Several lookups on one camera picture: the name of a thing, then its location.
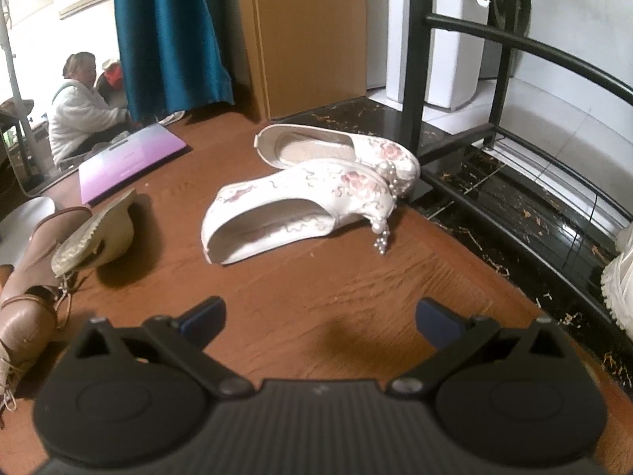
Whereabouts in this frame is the purple board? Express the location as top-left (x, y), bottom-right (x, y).
top-left (78, 123), bottom-right (191, 205)

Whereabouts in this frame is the black metal shoe rack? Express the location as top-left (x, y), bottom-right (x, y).
top-left (400, 0), bottom-right (633, 344)

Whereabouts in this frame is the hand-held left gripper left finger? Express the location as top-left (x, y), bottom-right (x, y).
top-left (74, 296), bottom-right (253, 399)

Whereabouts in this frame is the teal curtain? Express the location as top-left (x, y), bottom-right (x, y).
top-left (113, 0), bottom-right (235, 122)

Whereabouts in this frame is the tan lace-up boot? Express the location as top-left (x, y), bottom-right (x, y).
top-left (2, 188), bottom-right (136, 308)
top-left (0, 264), bottom-right (70, 414)

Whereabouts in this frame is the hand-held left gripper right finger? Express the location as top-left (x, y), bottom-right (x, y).
top-left (386, 298), bottom-right (569, 399)

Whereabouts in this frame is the white floral shoe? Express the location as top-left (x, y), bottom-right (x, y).
top-left (254, 123), bottom-right (421, 196)
top-left (200, 161), bottom-right (401, 264)

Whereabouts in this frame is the white carton box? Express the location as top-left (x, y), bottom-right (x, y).
top-left (387, 0), bottom-right (491, 112)

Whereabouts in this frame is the white round object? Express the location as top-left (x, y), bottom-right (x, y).
top-left (0, 197), bottom-right (55, 253)

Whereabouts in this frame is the white chunky sneaker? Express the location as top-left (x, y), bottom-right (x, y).
top-left (601, 222), bottom-right (633, 342)

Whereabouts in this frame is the wooden door panel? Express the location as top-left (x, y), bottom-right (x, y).
top-left (236, 0), bottom-right (369, 122)

